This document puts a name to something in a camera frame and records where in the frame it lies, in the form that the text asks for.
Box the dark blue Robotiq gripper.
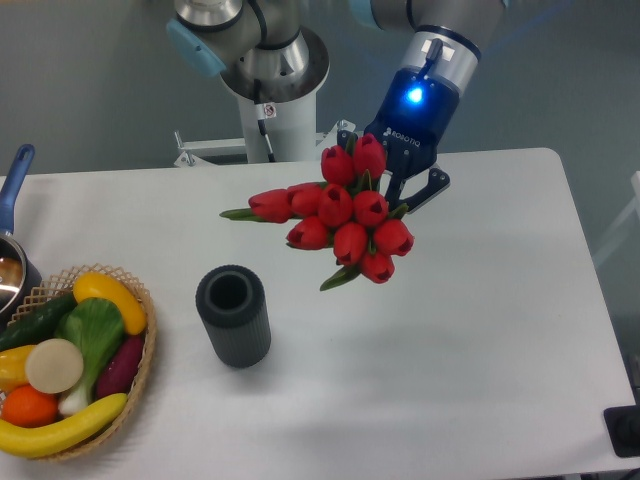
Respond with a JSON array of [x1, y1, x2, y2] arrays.
[[336, 69, 459, 214]]

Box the red tulip bouquet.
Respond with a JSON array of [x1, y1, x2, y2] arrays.
[[220, 134, 414, 291]]

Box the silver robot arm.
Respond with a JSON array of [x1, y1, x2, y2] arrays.
[[166, 1, 507, 211]]

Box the dark grey ribbed vase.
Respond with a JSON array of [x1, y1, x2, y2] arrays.
[[195, 265, 271, 368]]

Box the green bok choy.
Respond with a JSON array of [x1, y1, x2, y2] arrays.
[[55, 298, 124, 417]]

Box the purple sweet potato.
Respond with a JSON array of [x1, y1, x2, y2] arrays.
[[95, 336, 144, 399]]

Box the black device at table edge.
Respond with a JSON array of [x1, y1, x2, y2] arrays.
[[603, 405, 639, 458]]

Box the woven wicker basket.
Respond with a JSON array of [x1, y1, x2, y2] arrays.
[[1, 264, 157, 461]]

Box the dark green cucumber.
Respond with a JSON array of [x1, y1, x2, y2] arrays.
[[1, 293, 77, 351]]

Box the beige round slice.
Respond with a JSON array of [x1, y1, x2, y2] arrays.
[[25, 338, 84, 394]]

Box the yellow pepper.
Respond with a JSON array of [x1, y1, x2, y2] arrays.
[[0, 345, 35, 393]]

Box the orange fruit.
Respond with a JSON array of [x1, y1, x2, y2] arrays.
[[1, 385, 58, 428]]

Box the yellow banana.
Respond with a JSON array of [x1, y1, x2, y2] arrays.
[[1, 393, 128, 459]]

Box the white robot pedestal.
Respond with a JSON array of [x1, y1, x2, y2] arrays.
[[172, 94, 351, 169]]

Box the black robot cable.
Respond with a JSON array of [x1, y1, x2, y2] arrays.
[[252, 79, 277, 164]]

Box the blue handled saucepan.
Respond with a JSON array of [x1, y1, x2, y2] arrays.
[[1, 144, 42, 330]]

